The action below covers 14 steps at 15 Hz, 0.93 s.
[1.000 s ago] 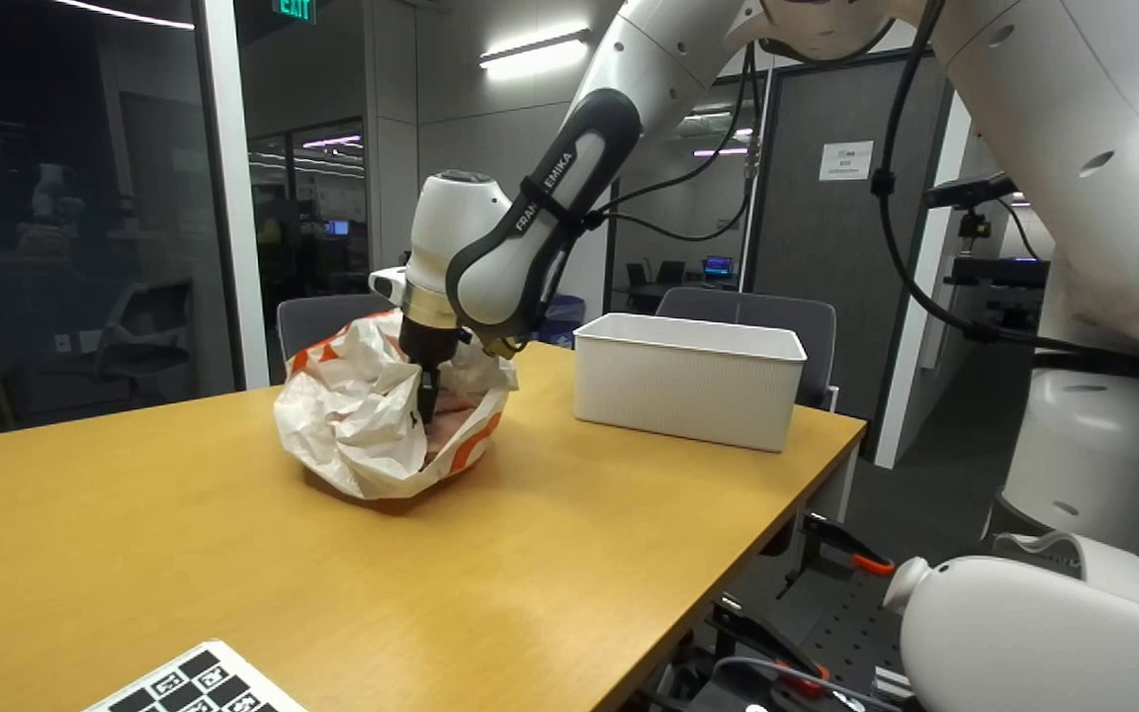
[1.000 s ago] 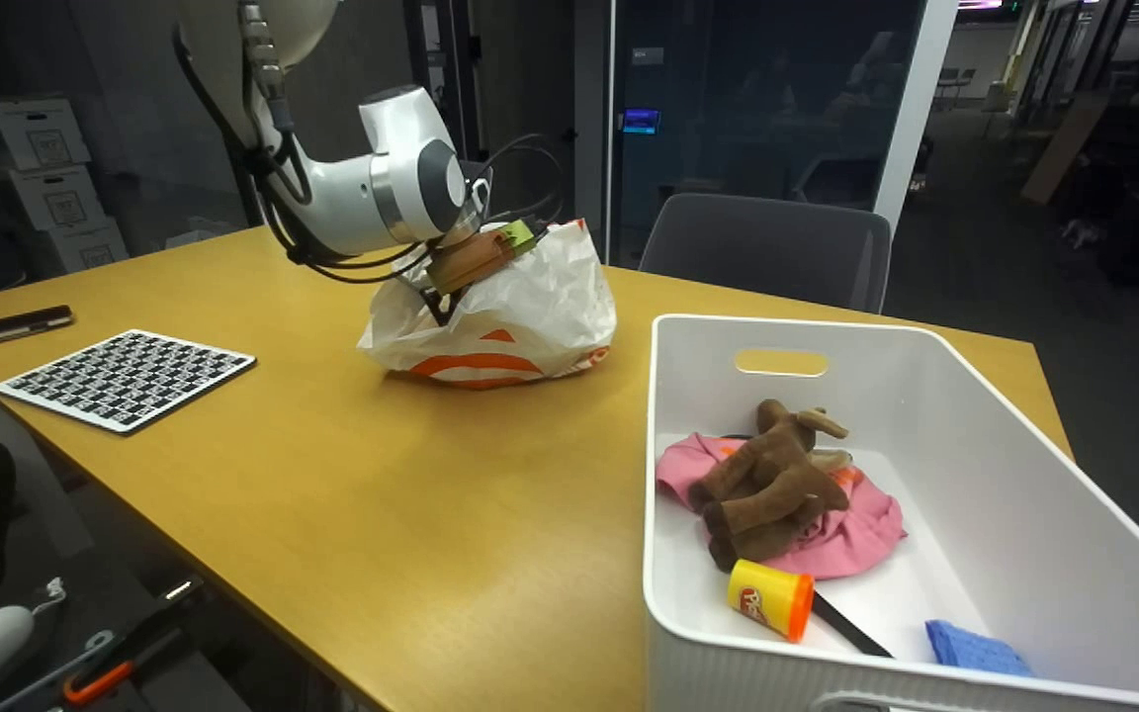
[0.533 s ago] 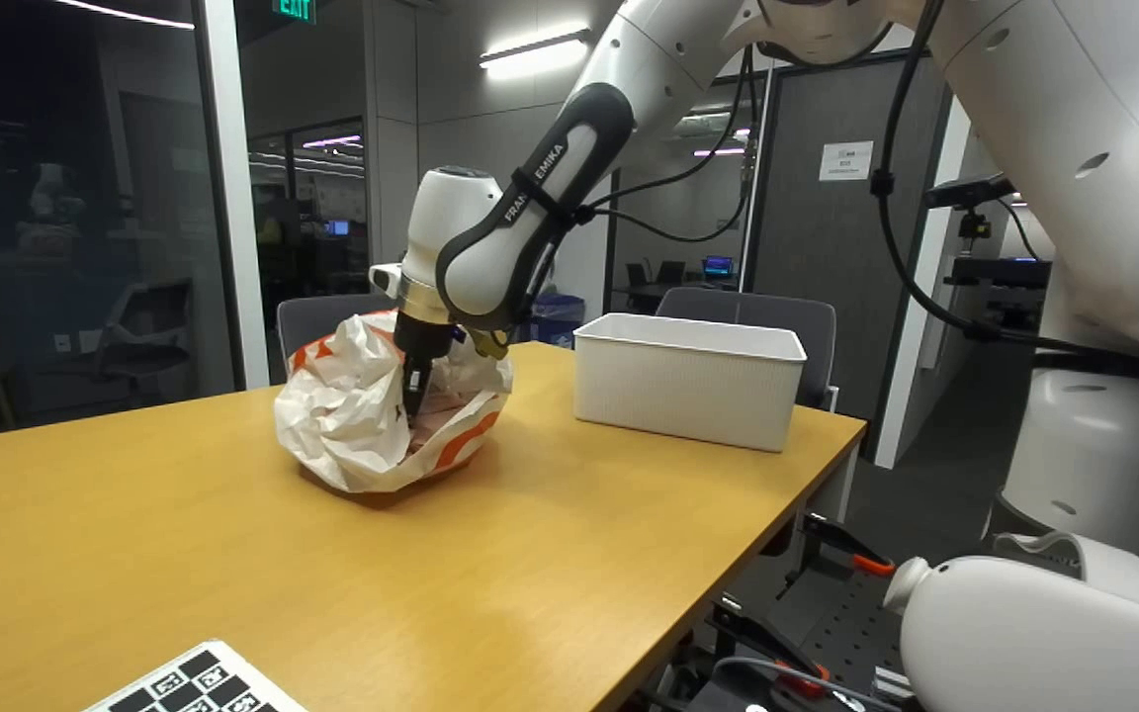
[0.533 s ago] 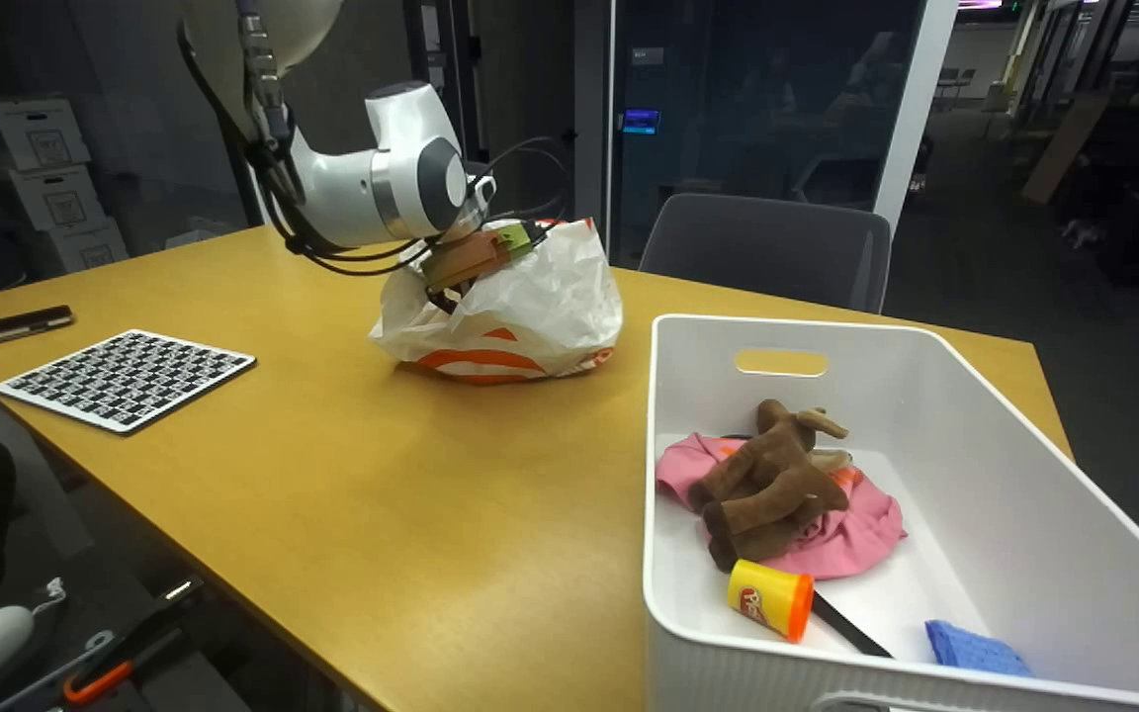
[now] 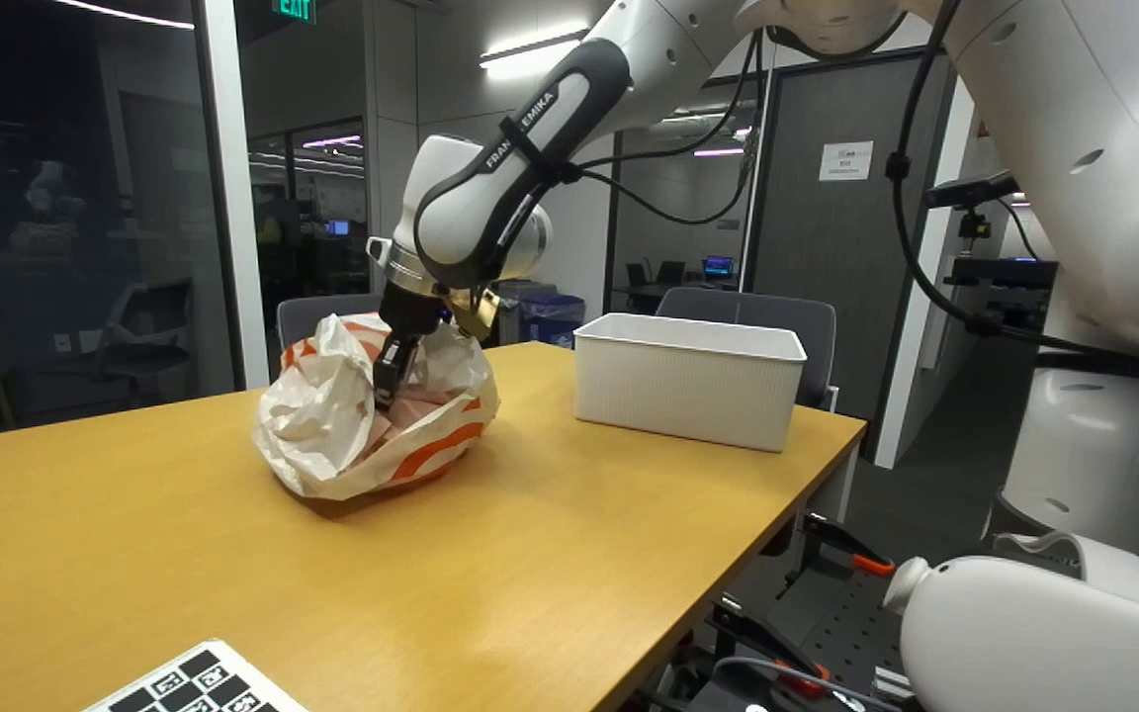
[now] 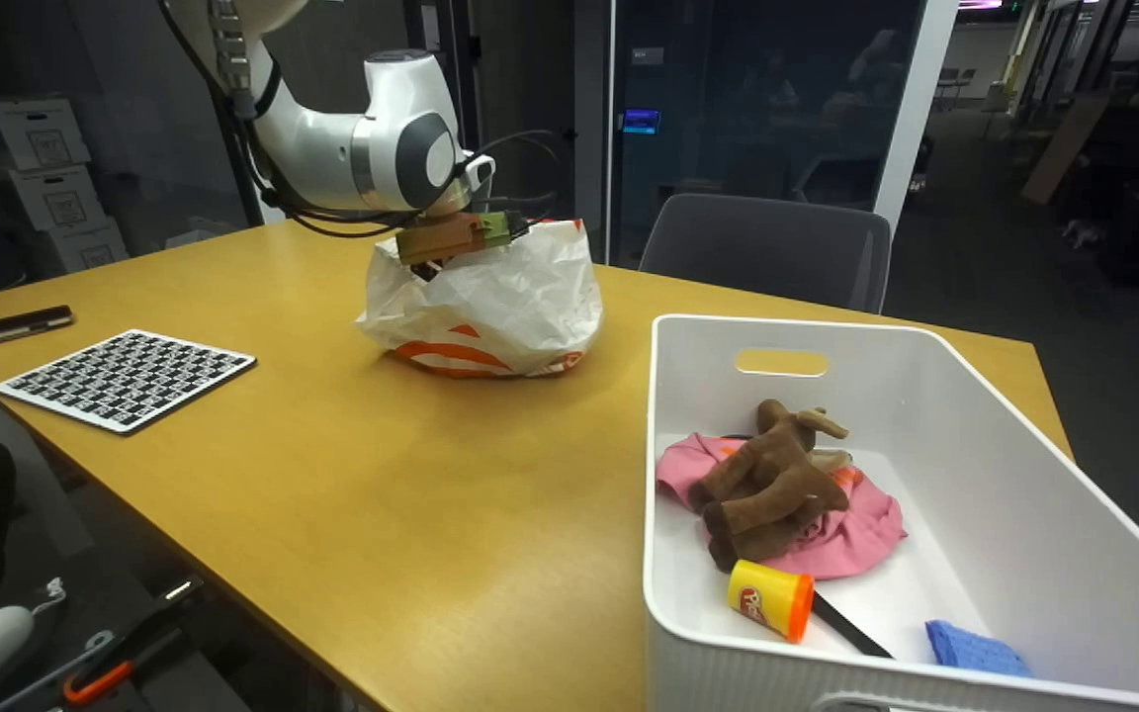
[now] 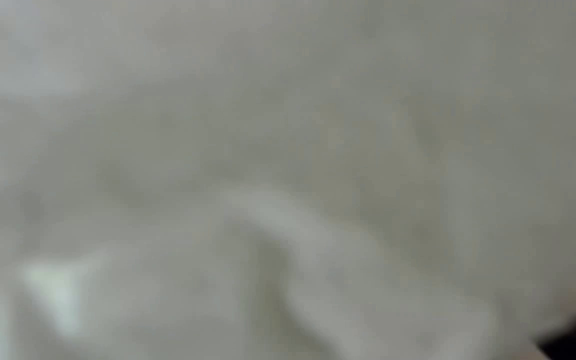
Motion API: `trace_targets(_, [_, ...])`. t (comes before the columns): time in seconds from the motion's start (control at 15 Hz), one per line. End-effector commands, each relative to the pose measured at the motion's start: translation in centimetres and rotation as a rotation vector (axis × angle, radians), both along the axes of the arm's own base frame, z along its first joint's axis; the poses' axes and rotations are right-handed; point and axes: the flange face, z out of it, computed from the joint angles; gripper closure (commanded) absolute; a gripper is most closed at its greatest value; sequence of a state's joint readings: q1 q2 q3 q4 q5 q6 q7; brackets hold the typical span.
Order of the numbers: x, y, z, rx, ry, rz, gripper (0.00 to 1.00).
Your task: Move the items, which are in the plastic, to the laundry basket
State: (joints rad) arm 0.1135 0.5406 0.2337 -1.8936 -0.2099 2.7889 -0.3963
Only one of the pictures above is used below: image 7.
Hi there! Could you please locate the white plastic bag orange print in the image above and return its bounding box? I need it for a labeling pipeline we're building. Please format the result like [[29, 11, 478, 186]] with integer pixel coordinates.
[[0, 0, 576, 360]]

